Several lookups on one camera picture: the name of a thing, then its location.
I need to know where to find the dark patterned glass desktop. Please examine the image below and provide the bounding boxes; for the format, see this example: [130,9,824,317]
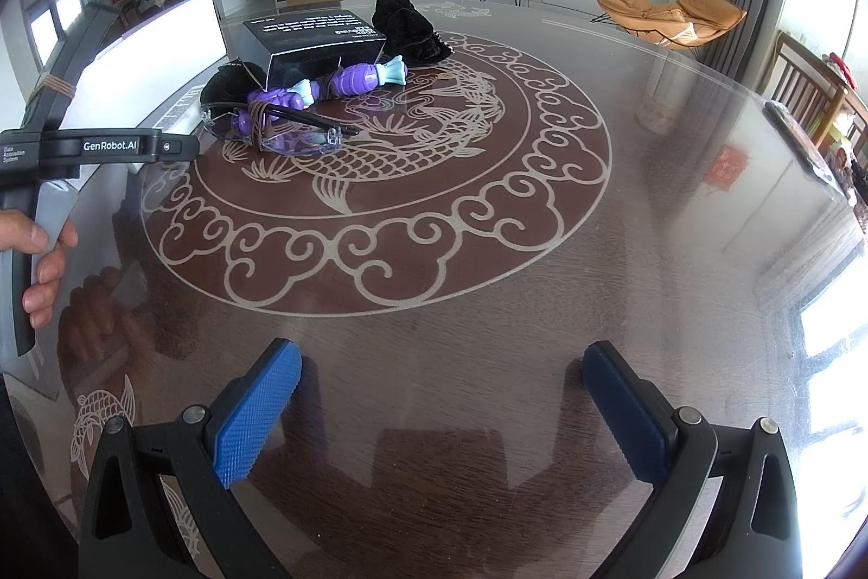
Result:
[0,0,868,579]

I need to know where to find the person's left hand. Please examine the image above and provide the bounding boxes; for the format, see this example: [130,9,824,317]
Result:
[0,209,79,330]

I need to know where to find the wooden dining chair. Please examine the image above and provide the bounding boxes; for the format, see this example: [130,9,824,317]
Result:
[773,31,848,146]

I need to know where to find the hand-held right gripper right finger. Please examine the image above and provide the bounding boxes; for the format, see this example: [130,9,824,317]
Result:
[583,340,805,579]

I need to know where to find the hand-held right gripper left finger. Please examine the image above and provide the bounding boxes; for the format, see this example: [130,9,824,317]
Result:
[78,338,303,579]

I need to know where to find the black flat device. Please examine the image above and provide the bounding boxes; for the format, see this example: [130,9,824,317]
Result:
[763,100,838,183]

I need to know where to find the orange lounge chair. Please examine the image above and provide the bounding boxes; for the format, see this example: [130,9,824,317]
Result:
[593,0,747,52]

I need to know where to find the purple and teal toy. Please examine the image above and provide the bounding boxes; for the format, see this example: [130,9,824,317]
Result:
[234,56,408,146]

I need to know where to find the black printed carton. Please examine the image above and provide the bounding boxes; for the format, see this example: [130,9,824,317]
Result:
[242,9,387,85]

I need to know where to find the clear safety glasses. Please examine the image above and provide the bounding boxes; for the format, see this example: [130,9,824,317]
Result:
[200,103,360,156]

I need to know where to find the black velvet scrunchie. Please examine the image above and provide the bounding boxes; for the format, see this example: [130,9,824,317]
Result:
[372,0,454,66]
[201,60,269,109]

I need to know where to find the cluttered dining table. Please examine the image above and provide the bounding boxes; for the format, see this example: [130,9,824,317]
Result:
[814,50,868,214]

